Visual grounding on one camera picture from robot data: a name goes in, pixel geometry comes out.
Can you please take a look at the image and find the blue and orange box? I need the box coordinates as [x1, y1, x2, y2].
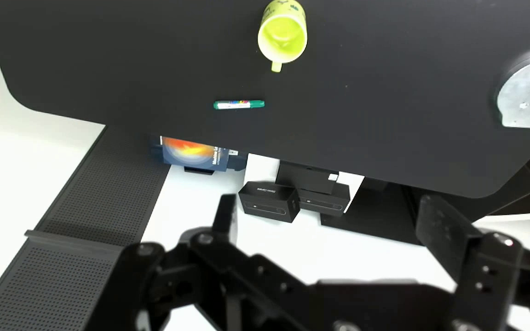
[153, 134, 247, 175]

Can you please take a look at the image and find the white glossy whiteboard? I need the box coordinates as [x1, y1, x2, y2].
[140, 153, 530, 331]

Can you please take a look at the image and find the black perforated pillar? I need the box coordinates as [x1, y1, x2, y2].
[0, 122, 175, 331]

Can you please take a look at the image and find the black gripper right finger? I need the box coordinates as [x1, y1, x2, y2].
[416, 195, 530, 331]

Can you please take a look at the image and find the small black box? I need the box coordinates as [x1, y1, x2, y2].
[237, 180, 302, 225]

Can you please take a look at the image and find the yellow cup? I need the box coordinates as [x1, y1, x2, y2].
[256, 0, 311, 74]

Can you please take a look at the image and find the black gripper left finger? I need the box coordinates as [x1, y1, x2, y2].
[87, 193, 317, 331]

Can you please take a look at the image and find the black box with white label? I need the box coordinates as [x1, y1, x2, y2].
[282, 160, 350, 217]

